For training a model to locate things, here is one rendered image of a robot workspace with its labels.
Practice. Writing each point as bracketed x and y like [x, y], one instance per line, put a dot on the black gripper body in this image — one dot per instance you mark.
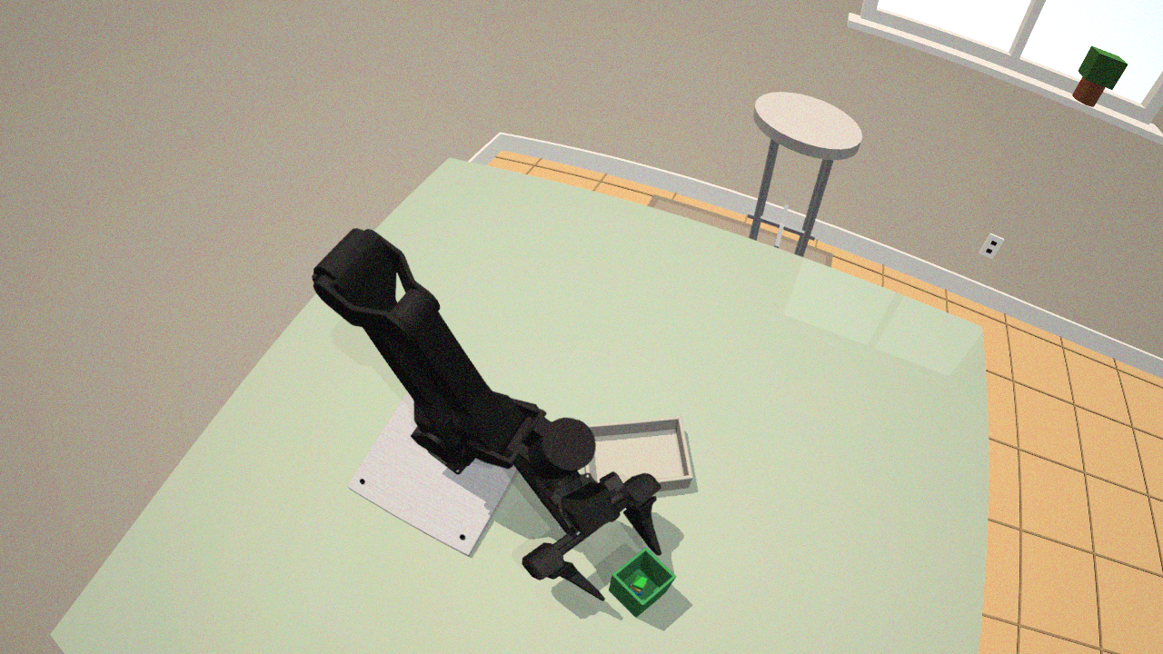
[547, 558]

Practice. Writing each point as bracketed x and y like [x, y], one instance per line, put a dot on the dark green cup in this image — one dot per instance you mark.
[659, 579]

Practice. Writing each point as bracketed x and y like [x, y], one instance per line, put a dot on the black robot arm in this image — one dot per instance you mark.
[458, 417]

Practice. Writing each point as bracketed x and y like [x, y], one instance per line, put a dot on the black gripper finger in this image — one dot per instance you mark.
[642, 522]
[570, 573]

